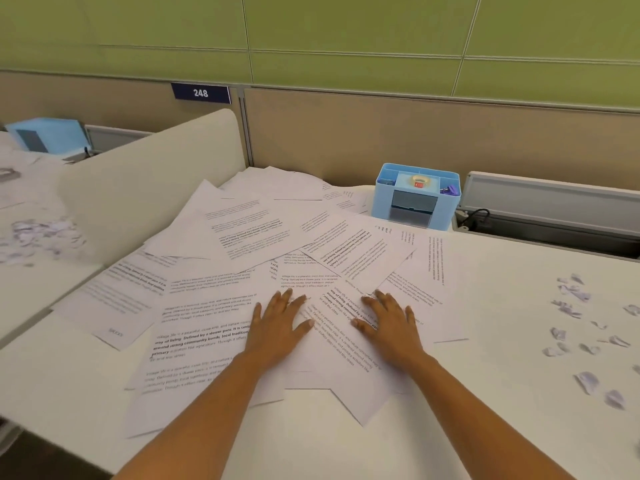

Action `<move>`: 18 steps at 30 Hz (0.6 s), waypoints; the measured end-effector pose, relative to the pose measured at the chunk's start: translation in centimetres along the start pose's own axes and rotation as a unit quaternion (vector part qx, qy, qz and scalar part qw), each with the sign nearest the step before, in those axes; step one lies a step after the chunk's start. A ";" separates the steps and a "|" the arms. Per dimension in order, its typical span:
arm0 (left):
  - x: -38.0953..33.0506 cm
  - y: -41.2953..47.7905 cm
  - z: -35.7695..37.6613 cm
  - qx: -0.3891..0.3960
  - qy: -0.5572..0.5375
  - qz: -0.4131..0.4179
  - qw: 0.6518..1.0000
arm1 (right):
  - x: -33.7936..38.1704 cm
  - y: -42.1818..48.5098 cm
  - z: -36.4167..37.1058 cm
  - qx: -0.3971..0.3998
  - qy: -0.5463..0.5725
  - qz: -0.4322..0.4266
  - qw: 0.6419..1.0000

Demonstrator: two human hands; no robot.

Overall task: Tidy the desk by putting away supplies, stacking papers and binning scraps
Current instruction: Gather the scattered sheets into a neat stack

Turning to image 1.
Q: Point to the person's left hand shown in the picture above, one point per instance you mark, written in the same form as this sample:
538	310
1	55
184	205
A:
275	334

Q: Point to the person's right hand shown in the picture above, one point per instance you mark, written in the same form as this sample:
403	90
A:
395	334

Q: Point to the pile of printed papers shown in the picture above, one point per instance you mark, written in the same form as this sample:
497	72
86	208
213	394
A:
200	304

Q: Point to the clear tape roll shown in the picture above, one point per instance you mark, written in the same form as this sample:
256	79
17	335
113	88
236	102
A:
413	180

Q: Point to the heap of paper scraps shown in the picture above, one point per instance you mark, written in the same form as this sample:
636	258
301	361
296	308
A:
30	229
575	294

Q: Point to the person's right forearm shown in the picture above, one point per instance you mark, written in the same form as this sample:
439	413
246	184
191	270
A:
475	424

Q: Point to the person's left forearm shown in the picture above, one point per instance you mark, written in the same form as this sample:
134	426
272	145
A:
200	424

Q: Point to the white desk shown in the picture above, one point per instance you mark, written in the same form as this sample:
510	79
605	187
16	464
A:
500	294
30	294

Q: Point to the beige partition panel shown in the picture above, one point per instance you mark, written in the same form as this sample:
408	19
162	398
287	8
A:
100	99
400	129

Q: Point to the white side divider panel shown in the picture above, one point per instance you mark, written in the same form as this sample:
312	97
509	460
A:
150	169

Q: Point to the blue number sign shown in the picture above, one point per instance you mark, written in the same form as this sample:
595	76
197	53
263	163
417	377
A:
185	93

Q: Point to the grey partition post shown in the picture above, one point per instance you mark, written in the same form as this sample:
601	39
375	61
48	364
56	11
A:
245	134

